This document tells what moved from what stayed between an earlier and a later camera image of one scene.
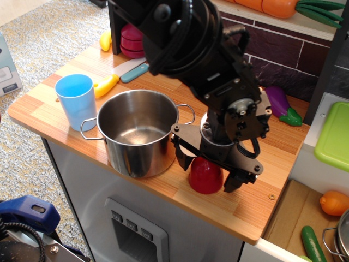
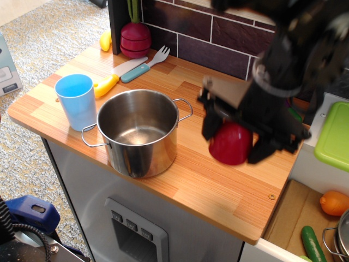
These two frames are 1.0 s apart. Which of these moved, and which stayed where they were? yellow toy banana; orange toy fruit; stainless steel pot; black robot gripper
Moved: black robot gripper
Stayed: yellow toy banana; stainless steel pot; orange toy fruit
